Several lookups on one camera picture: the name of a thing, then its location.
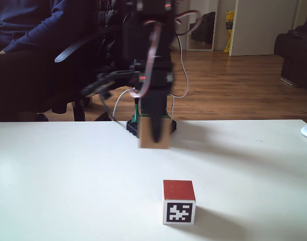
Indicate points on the wooden cube with green top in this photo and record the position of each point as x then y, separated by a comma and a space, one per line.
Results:
144, 135

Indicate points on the red-topped cube with marker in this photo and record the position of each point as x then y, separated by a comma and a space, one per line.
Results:
178, 193

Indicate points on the green clamp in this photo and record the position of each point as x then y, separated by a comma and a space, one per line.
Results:
135, 114

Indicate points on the white-framed mirror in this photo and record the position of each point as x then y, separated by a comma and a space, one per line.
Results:
203, 30

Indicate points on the yellow bag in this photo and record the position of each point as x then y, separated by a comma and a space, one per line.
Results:
229, 37

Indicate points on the black office chair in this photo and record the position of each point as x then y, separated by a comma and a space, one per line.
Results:
67, 51

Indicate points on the black sofa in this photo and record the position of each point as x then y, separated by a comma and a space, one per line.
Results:
296, 62

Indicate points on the person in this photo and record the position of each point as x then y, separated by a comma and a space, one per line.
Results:
22, 30

